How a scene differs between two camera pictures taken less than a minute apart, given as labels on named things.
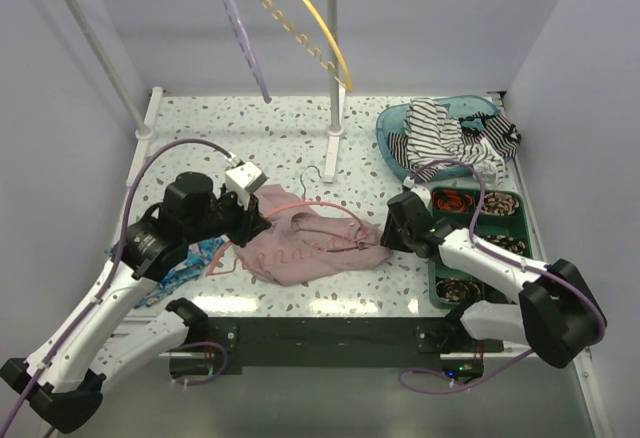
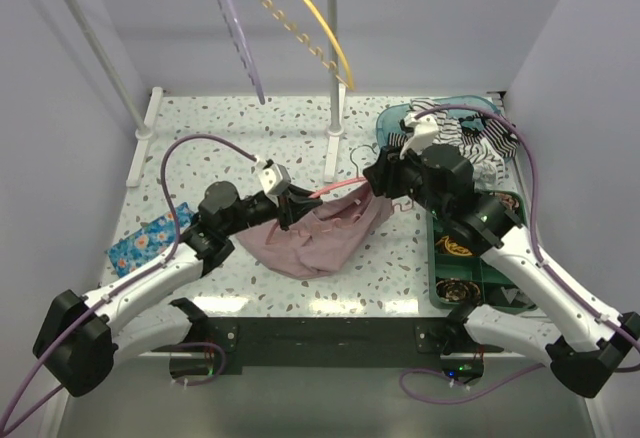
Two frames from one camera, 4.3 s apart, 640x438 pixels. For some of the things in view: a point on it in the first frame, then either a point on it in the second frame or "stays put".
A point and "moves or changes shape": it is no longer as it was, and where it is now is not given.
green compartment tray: [501, 217] stays put
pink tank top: [304, 240] moves or changes shape
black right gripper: [388, 239] → [381, 175]
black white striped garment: [432, 136] stays put
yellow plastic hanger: [301, 38] stays put
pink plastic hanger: [240, 259] → [343, 186]
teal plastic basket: [392, 121] stays put
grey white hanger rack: [145, 126] stays put
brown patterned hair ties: [454, 289] stays put
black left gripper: [246, 216] → [292, 203]
